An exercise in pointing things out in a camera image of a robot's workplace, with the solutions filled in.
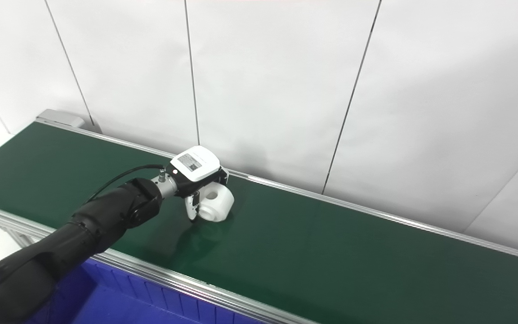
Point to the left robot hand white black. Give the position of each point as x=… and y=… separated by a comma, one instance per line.
x=198, y=164

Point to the white round part with hole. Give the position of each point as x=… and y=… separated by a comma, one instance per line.
x=221, y=204

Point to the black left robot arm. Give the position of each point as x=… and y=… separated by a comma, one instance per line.
x=61, y=245

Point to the green conveyor belt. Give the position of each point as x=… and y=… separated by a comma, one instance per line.
x=331, y=256
x=173, y=274

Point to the grey conveyor end housing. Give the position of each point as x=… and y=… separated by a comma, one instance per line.
x=61, y=118

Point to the blue plastic bin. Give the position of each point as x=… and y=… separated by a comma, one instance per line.
x=119, y=301

